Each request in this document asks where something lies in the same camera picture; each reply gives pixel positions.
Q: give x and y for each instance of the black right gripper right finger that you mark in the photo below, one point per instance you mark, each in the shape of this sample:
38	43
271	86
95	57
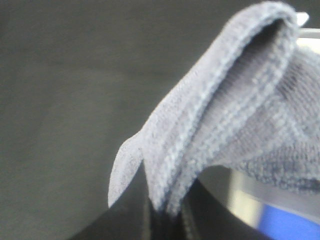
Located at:
203	217

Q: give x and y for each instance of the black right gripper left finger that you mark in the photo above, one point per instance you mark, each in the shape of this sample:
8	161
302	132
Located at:
131	217

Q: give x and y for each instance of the lavender grey towel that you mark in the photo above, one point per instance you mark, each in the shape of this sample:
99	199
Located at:
165	144

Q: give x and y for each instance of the blue towel in basket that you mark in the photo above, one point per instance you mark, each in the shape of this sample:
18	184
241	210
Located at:
283	225

